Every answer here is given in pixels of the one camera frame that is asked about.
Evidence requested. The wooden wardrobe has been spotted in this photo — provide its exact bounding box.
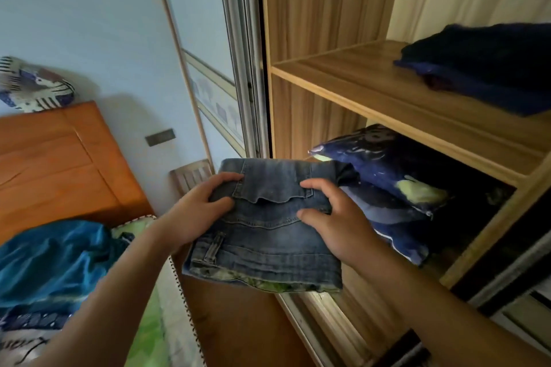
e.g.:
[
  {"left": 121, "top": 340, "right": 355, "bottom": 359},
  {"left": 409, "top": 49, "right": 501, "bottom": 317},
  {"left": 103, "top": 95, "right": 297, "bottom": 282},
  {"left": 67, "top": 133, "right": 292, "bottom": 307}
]
[{"left": 148, "top": 0, "right": 551, "bottom": 367}]

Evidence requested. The dark navy clothes pile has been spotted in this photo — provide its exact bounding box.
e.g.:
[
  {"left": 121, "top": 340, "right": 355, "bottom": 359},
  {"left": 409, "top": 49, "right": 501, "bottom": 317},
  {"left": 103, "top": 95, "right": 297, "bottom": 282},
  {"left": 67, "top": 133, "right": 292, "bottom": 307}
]
[{"left": 400, "top": 22, "right": 551, "bottom": 88}]

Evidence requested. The teal plush blanket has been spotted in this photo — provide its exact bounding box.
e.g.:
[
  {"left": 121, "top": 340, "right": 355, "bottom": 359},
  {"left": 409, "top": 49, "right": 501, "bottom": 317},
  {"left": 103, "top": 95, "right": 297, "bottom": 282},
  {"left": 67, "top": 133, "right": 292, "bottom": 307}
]
[{"left": 0, "top": 219, "right": 130, "bottom": 316}]

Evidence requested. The person's left forearm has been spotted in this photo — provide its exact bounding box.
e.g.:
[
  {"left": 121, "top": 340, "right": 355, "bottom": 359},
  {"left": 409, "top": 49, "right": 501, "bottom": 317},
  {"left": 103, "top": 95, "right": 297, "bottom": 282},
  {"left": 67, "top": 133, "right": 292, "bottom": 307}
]
[{"left": 30, "top": 229, "right": 177, "bottom": 367}]

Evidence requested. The striped wall ornament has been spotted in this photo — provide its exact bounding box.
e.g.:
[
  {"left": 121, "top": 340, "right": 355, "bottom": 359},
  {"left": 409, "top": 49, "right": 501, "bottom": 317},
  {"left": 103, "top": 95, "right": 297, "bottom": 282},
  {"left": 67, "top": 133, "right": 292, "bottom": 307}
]
[{"left": 0, "top": 56, "right": 76, "bottom": 114}]

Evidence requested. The green floral bedsheet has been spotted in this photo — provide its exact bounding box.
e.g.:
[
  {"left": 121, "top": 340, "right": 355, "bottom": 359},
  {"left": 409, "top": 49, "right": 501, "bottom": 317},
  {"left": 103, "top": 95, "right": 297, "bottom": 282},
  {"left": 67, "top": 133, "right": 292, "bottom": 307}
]
[{"left": 111, "top": 218, "right": 173, "bottom": 367}]

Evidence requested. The person's left hand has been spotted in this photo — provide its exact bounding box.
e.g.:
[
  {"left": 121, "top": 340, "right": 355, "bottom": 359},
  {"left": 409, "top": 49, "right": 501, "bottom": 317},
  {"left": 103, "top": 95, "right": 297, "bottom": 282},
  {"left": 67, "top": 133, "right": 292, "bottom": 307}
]
[{"left": 153, "top": 171, "right": 245, "bottom": 253}]

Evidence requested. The blue shirt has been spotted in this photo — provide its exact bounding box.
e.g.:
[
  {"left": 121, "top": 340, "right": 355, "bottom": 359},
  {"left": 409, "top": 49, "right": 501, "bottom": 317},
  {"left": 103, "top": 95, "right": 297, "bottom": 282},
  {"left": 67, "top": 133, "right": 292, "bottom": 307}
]
[{"left": 394, "top": 59, "right": 551, "bottom": 117}]

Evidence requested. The person's right hand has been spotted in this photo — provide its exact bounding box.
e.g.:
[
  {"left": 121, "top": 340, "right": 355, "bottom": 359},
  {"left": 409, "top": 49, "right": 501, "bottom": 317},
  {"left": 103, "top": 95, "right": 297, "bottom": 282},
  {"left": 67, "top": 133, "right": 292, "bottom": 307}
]
[{"left": 297, "top": 178, "right": 384, "bottom": 271}]

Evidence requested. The grey wall socket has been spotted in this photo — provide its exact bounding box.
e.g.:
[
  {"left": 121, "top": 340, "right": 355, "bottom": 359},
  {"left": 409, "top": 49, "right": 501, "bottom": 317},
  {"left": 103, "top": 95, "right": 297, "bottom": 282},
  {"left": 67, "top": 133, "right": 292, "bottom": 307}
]
[{"left": 145, "top": 128, "right": 176, "bottom": 147}]

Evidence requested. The blue printed folded bedding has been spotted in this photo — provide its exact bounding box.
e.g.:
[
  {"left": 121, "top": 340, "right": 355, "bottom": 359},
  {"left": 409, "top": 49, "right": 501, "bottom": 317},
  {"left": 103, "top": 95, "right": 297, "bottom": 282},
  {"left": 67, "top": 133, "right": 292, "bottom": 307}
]
[{"left": 309, "top": 123, "right": 515, "bottom": 267}]

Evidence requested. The small wooden chair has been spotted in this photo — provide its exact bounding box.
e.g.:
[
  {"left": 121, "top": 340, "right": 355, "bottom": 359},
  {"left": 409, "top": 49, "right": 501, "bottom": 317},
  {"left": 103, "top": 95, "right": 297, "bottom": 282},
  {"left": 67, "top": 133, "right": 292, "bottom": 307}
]
[{"left": 170, "top": 159, "right": 215, "bottom": 196}]

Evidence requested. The wooden bed frame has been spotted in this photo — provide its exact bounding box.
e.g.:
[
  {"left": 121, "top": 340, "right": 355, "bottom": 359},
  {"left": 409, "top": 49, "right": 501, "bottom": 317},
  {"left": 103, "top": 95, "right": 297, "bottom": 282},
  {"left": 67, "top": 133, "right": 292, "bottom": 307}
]
[{"left": 0, "top": 100, "right": 155, "bottom": 245}]

